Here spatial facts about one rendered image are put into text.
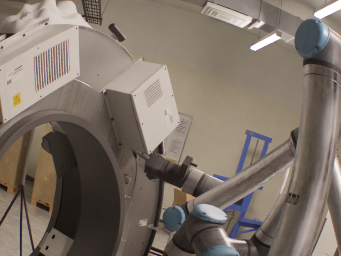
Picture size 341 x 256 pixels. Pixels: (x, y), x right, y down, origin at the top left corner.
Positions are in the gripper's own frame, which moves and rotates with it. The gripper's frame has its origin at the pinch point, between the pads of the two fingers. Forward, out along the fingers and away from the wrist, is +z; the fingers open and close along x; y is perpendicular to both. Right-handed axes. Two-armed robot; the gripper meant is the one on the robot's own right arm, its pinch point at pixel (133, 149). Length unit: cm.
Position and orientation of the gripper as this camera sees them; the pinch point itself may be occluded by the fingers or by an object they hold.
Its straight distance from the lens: 208.3
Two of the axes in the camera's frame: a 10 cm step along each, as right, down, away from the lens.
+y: -1.8, 6.7, 7.2
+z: -8.9, -4.2, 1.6
